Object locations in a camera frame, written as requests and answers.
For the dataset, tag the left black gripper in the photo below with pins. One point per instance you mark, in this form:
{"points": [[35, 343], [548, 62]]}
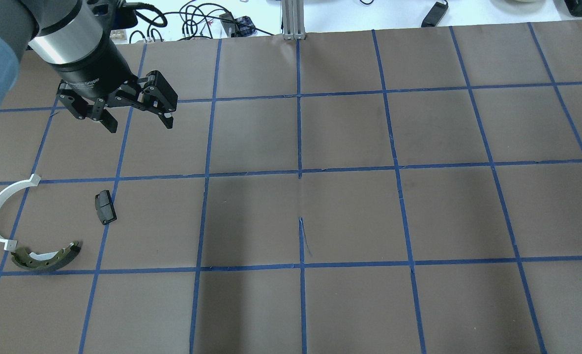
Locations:
{"points": [[93, 67]]}

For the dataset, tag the brown paper table cover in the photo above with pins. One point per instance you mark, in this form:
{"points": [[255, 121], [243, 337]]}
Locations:
{"points": [[396, 191]]}

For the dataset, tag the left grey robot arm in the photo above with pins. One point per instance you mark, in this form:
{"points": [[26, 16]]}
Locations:
{"points": [[74, 38]]}

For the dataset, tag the black brake pad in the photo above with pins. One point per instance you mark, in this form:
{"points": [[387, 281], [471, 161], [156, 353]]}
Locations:
{"points": [[104, 207]]}

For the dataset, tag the black power adapter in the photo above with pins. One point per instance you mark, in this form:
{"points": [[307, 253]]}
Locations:
{"points": [[435, 14]]}

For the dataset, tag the olive brake shoe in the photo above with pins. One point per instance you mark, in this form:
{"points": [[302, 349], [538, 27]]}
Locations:
{"points": [[46, 262]]}

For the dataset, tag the aluminium frame post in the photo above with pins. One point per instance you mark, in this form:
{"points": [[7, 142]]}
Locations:
{"points": [[293, 27]]}

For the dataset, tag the white curved plastic bracket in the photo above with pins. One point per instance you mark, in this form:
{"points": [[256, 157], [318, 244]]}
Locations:
{"points": [[34, 180]]}

